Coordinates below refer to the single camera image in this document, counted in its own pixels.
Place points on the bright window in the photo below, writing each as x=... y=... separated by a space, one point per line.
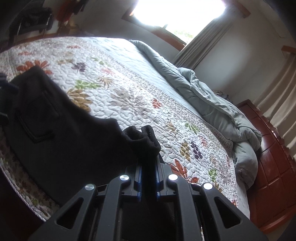
x=184 y=19

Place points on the floral quilted bedspread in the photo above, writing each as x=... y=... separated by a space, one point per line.
x=110 y=78

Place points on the beige curtain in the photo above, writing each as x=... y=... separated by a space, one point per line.
x=277 y=103

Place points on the grey window curtain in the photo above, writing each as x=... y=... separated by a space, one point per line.
x=194 y=52

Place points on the dark chair with clothes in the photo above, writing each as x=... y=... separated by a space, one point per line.
x=33 y=17

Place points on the grey-green comforter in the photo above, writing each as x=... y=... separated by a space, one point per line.
x=216 y=111

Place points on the black pants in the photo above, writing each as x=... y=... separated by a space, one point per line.
x=61 y=146

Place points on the red wooden headboard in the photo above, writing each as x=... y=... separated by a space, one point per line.
x=272 y=196

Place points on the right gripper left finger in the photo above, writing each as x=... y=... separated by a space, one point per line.
x=135 y=182

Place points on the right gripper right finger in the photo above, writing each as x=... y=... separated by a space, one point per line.
x=153 y=168

